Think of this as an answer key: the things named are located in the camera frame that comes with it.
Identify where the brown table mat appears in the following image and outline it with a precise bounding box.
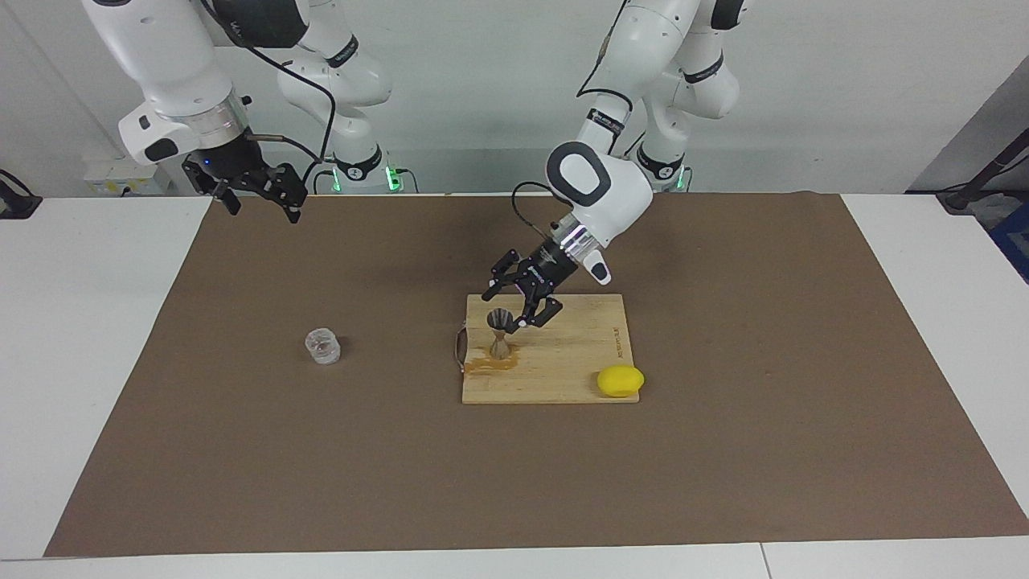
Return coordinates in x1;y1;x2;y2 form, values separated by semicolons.
44;191;1029;557

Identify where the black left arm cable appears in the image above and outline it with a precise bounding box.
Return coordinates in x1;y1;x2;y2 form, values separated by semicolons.
511;0;637;260

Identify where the white wall socket strip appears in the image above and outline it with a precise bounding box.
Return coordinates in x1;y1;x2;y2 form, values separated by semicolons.
83;157;174;196

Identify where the blue crate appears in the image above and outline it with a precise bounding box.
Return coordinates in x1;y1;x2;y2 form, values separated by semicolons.
987;197;1029;284

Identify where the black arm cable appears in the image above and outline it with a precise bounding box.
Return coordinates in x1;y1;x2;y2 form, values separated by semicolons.
511;0;637;260
201;0;337;186

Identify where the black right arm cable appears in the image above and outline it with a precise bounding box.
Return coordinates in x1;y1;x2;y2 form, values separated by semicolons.
201;0;337;186

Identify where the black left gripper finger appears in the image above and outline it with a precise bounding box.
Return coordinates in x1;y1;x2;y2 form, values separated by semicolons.
514;295;564;331
480;248;524;302

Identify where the wooden cutting board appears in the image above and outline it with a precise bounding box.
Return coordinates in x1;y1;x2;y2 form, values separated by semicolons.
461;294;642;405

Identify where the black clamp mount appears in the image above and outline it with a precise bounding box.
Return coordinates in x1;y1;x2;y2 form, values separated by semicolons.
0;169;43;220

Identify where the steel double jigger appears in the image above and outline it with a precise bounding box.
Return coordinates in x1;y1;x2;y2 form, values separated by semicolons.
486;307;517;360

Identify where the yellow lemon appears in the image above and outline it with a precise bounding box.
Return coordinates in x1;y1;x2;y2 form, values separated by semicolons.
596;364;646;399

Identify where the black stand pole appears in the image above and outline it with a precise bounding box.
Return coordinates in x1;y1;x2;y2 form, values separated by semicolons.
937;129;1029;214

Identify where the small clear glass cup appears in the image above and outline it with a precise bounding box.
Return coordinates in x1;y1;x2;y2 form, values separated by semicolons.
304;327;343;368

